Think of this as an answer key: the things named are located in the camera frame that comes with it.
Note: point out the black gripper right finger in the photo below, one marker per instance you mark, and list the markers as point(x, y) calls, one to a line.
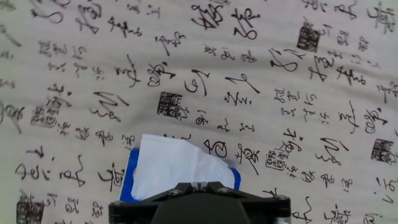
point(264, 207)

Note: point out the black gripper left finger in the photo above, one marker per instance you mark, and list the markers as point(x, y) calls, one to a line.
point(140, 207)

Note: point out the white paper napkin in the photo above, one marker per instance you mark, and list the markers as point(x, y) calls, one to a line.
point(174, 165)

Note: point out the blue tissue pack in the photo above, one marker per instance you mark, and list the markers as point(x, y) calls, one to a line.
point(127, 182)

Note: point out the beige calligraphy print tablecloth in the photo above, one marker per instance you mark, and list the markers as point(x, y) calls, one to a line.
point(248, 93)

